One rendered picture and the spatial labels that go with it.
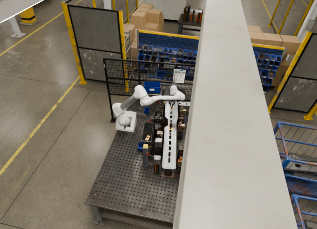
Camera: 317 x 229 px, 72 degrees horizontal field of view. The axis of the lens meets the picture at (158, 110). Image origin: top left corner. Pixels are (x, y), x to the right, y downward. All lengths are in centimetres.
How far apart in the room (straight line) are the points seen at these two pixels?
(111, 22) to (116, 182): 318
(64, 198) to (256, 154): 399
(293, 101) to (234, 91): 556
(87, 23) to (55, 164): 293
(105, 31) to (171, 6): 496
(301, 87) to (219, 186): 545
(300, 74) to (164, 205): 381
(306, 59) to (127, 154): 383
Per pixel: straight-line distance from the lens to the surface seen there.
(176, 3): 953
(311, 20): 708
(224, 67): 29
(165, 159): 306
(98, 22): 507
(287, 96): 567
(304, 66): 527
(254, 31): 618
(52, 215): 406
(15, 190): 452
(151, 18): 756
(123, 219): 354
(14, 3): 103
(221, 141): 20
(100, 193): 322
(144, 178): 326
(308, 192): 455
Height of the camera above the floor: 354
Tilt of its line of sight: 43 degrees down
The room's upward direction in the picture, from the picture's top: 3 degrees clockwise
